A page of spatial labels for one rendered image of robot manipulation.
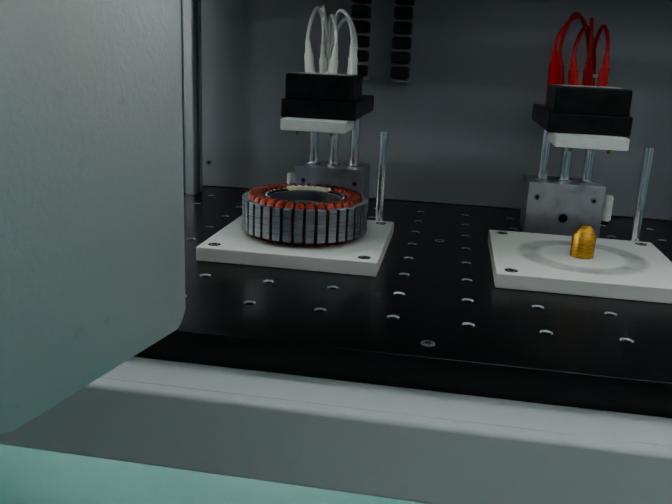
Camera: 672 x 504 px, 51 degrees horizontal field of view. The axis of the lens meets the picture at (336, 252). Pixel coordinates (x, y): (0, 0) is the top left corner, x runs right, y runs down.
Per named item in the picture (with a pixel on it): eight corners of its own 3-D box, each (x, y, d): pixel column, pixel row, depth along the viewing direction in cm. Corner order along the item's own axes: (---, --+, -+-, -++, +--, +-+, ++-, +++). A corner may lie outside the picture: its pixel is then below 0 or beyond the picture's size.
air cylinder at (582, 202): (598, 239, 71) (606, 185, 70) (522, 233, 72) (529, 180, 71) (590, 228, 76) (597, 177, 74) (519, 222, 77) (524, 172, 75)
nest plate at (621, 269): (701, 307, 52) (704, 291, 52) (494, 288, 54) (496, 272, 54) (649, 254, 66) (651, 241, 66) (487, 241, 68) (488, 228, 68)
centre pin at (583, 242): (595, 260, 59) (600, 228, 58) (571, 258, 59) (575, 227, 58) (591, 254, 61) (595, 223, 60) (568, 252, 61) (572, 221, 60)
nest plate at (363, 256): (376, 277, 56) (377, 262, 55) (195, 260, 58) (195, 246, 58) (393, 233, 70) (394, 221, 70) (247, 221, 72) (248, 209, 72)
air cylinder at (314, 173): (362, 220, 75) (364, 169, 73) (293, 215, 76) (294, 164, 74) (368, 211, 79) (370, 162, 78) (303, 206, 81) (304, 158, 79)
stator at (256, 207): (365, 252, 58) (367, 208, 57) (230, 244, 58) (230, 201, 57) (366, 222, 69) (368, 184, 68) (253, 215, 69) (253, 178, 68)
